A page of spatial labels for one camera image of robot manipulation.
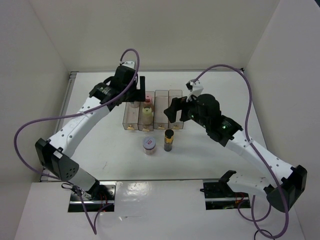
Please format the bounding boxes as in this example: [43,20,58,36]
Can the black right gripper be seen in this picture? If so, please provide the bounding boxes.
[163,91,210,128]

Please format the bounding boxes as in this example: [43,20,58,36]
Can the pink-lid spice jar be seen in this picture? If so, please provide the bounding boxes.
[143,94,153,108]

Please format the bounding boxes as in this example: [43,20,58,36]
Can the tall silver-lid blue-label spice jar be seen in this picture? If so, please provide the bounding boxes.
[128,101,140,109]

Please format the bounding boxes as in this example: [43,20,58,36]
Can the black-cap gold-band pepper bottle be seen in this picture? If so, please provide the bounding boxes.
[164,129,174,152]

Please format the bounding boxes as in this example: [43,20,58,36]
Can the yellow-lid spice jar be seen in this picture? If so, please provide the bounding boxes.
[142,107,153,125]

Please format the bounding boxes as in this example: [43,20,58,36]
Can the white-lid red-label spice jar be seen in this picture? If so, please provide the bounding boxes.
[142,136,157,155]

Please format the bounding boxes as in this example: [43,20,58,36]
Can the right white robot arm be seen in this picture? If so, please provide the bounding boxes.
[164,94,307,213]

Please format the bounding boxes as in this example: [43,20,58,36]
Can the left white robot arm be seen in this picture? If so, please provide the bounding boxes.
[35,61,145,200]

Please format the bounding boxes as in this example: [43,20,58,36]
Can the clear bin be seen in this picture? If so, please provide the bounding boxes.
[153,90,169,130]
[167,89,184,130]
[138,91,155,132]
[122,102,140,131]

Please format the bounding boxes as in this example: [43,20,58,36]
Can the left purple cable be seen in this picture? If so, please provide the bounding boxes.
[13,48,141,236]

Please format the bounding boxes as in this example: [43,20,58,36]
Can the purple cable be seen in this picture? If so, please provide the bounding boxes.
[13,48,141,236]
[191,64,290,239]

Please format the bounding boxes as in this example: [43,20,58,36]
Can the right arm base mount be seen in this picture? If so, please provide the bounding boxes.
[199,179,251,210]

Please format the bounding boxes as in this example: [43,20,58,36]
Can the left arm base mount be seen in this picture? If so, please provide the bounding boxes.
[61,181,118,213]

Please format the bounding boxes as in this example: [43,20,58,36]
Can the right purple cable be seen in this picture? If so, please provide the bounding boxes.
[191,64,290,239]

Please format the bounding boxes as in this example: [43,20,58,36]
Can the black cable on floor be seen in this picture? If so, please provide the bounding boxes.
[254,229,276,240]

